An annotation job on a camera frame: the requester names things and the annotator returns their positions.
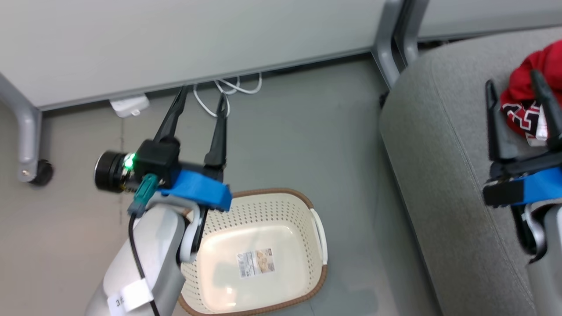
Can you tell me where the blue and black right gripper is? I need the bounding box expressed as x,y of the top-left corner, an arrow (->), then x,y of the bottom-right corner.
484,69 -> 562,206

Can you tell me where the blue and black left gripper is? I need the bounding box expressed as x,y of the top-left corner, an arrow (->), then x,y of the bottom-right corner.
153,86 -> 233,212

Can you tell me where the red garment with black-white print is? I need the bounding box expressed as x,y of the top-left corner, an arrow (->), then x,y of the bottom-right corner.
500,39 -> 562,147

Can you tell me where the cream perforated laundry basket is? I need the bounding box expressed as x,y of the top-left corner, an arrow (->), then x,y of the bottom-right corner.
178,188 -> 329,316

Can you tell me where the white power adapter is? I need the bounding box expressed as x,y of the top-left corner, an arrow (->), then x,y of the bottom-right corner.
109,94 -> 150,118

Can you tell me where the grey fabric sofa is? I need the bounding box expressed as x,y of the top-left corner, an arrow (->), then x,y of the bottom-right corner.
378,26 -> 562,316

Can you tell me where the grey metal partition leg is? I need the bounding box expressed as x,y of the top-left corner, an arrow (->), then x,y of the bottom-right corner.
371,0 -> 404,90
394,0 -> 430,68

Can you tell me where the paper label sticker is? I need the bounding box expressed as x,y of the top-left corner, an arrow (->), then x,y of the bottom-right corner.
237,248 -> 276,279

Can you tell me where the black caster wheel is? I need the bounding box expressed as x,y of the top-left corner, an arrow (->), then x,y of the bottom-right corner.
29,159 -> 54,186

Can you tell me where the grey table leg with caster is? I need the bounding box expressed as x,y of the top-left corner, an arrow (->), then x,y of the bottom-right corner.
0,72 -> 43,183

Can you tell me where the white paper tag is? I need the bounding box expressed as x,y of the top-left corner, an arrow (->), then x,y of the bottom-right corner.
107,280 -> 154,314

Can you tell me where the white cable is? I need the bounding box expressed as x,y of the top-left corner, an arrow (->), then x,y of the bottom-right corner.
192,72 -> 263,118

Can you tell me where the teal cable connector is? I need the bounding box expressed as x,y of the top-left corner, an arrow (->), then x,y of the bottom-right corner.
127,173 -> 159,218

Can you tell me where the thin black cable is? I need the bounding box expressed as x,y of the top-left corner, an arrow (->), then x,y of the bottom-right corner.
128,213 -> 161,316

